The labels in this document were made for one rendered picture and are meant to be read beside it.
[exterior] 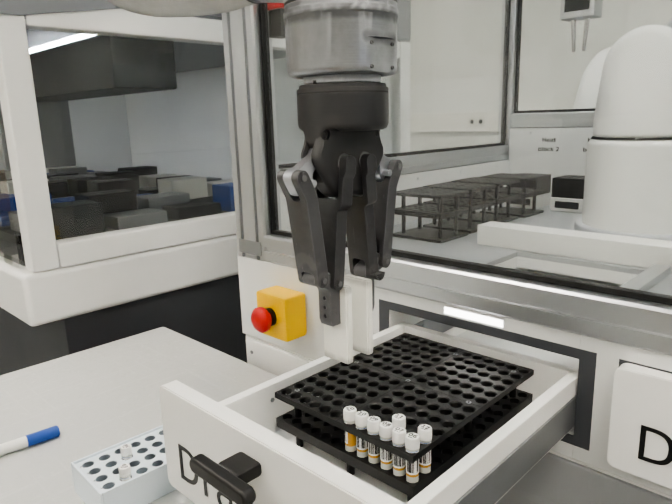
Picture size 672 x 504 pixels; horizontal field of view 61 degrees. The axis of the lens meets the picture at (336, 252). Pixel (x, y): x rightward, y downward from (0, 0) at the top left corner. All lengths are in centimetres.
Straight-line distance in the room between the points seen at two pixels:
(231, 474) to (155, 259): 90
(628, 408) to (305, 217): 38
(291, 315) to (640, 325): 49
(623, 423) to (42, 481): 66
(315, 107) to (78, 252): 86
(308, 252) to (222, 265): 97
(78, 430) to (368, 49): 67
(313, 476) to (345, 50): 31
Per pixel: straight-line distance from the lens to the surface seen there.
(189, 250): 136
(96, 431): 90
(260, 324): 89
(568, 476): 74
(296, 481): 46
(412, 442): 51
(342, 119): 45
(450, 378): 64
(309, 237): 45
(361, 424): 54
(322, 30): 45
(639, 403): 65
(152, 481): 72
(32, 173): 121
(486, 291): 70
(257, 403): 64
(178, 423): 59
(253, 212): 97
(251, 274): 100
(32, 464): 86
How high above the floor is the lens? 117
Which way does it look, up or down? 13 degrees down
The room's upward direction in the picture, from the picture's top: 2 degrees counter-clockwise
